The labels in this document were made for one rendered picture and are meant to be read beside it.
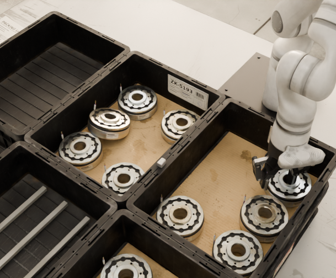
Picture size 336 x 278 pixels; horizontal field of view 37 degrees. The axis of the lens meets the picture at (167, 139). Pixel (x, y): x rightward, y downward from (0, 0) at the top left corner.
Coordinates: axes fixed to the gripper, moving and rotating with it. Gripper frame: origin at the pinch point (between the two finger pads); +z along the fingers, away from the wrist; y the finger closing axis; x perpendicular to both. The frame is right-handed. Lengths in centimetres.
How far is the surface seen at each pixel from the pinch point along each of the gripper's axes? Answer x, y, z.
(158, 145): -19.3, 23.4, 3.9
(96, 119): -25.7, 37.5, -1.8
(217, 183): -5.0, 12.2, 4.0
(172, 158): -6.5, 22.6, -6.0
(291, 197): 4.3, -1.7, 0.9
